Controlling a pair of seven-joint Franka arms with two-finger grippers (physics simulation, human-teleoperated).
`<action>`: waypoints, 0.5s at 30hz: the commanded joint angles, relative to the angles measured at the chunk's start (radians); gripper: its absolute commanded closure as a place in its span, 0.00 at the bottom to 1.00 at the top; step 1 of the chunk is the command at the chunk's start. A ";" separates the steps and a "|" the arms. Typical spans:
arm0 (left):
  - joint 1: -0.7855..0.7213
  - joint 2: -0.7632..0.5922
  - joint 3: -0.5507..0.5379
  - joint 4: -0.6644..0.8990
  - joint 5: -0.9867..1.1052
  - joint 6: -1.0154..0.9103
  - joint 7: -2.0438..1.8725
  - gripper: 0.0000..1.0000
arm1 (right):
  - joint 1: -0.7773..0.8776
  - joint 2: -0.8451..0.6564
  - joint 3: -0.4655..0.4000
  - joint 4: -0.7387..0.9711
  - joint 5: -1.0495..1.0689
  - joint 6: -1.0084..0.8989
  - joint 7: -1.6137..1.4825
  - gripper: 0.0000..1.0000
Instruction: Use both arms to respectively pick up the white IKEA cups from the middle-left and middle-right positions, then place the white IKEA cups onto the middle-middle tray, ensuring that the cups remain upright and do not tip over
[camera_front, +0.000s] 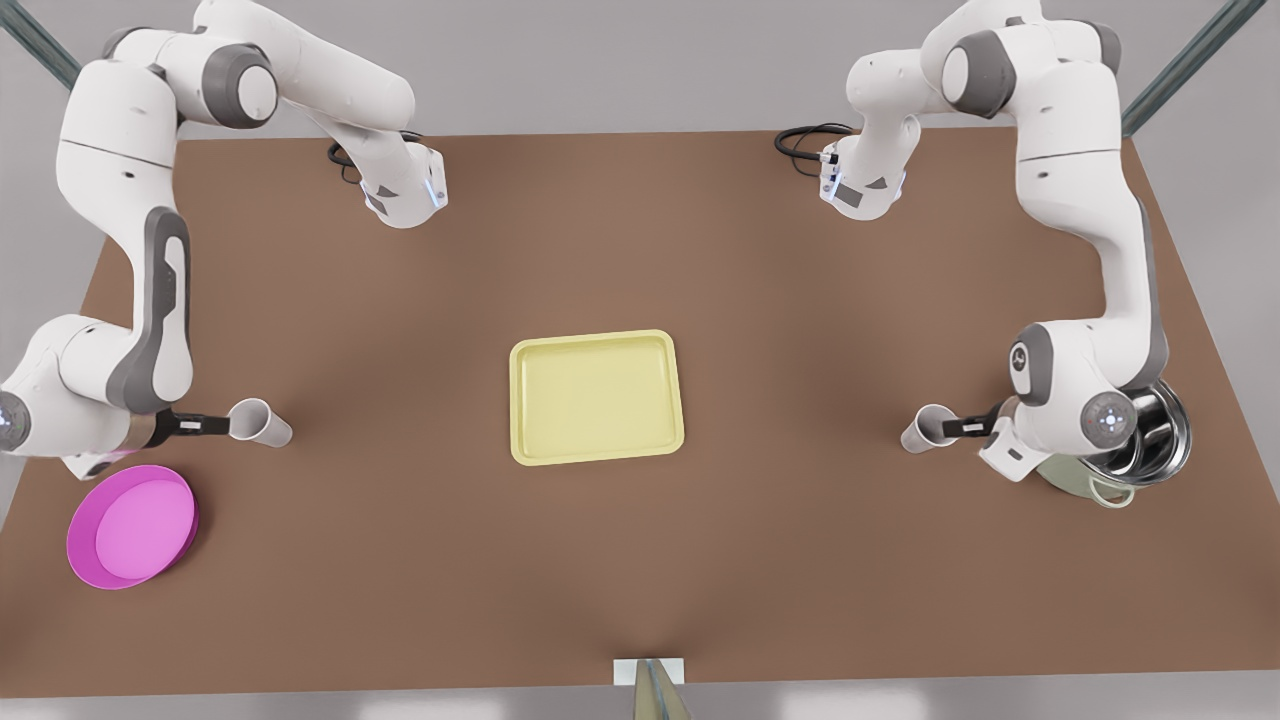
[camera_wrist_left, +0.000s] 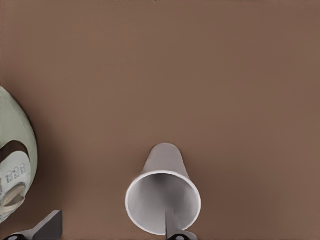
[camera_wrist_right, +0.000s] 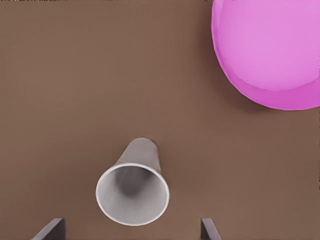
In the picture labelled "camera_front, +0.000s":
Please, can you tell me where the black cable loop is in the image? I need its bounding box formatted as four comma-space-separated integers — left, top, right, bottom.
774, 123, 857, 182
327, 130, 427, 187

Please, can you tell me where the steel pot with green outside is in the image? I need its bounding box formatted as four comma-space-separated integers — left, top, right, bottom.
1035, 379, 1193, 509

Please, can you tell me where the pale yellow rectangular tray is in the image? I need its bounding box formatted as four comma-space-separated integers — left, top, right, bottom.
509, 329, 686, 467

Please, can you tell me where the white IKEA cup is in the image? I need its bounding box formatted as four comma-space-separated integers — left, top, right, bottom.
900, 404, 963, 455
228, 398, 294, 449

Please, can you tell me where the silver frame post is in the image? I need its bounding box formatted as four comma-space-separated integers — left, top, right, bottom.
1121, 0, 1267, 137
0, 0, 82, 91
632, 659, 692, 720

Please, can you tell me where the pink round plate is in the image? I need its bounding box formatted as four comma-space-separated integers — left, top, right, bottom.
66, 464, 200, 591

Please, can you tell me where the white post foot plate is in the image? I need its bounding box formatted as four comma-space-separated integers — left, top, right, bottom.
612, 658, 687, 687

